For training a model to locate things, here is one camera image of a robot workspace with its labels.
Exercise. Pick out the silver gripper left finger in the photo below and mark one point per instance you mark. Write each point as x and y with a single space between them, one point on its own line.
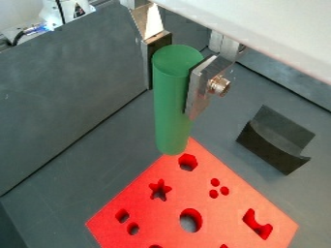
155 36

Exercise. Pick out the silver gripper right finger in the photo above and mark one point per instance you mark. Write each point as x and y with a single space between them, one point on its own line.
207 76

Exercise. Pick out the green cylinder peg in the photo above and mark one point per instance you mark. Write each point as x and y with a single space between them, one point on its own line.
171 64

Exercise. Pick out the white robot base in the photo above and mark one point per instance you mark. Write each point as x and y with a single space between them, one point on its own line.
27 18

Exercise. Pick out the black curved block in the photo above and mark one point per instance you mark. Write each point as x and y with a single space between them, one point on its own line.
276 139

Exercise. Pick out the red shape sorting block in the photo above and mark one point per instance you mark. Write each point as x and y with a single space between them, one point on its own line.
190 203

